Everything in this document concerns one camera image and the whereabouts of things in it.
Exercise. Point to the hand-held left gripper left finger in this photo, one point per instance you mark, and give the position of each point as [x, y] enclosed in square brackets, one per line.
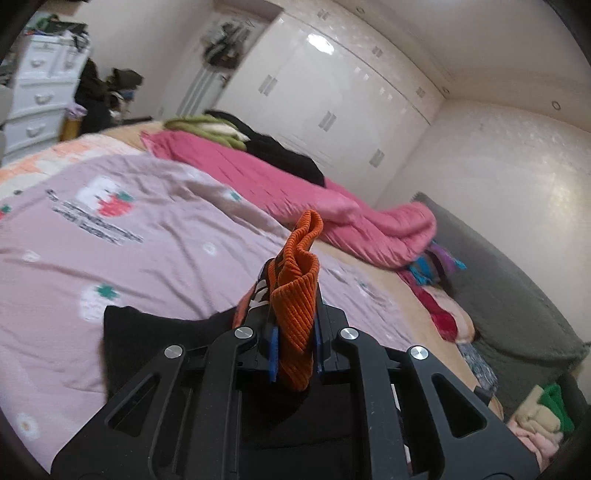
[273, 355]

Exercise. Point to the pink strawberry print bedsheet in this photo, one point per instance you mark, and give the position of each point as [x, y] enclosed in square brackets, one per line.
[161, 221]

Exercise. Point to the dark clothes pile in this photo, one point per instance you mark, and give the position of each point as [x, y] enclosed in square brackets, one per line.
[99, 99]

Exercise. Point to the white drawer chest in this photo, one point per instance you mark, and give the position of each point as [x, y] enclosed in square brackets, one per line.
[39, 92]

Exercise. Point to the green and white cloth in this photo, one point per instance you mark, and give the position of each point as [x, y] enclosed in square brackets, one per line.
[207, 127]

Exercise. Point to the light pink folded cloth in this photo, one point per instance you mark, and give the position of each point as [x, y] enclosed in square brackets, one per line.
[531, 445]

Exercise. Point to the green clutter on chest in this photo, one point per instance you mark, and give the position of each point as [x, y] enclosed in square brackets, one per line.
[51, 25]

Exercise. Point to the pink quilt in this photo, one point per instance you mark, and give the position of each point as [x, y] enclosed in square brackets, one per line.
[258, 180]

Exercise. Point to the white glossy wardrobe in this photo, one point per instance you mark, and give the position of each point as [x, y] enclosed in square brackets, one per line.
[323, 83]

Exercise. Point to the purple and blue cloth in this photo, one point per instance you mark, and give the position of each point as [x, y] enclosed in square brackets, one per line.
[438, 265]

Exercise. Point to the black garment with orange trim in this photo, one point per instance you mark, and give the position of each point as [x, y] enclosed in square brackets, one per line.
[295, 304]

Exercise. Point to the hanging dark clothes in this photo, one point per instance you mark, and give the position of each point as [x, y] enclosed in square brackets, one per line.
[226, 44]

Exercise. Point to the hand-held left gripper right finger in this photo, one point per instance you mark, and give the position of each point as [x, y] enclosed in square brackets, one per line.
[319, 355]

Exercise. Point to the beige folded cloth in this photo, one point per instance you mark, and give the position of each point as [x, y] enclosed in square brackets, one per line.
[531, 415]

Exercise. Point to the green folded cloth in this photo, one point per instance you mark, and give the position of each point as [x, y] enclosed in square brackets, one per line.
[556, 406]

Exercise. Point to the yellow bin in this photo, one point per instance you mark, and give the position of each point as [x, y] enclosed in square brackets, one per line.
[71, 127]

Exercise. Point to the black garment on quilt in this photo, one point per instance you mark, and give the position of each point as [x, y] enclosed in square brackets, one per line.
[281, 154]

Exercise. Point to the grey blanket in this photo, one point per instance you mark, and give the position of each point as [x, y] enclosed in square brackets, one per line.
[498, 286]

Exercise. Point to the grey patterned cloth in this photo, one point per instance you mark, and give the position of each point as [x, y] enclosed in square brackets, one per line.
[482, 369]

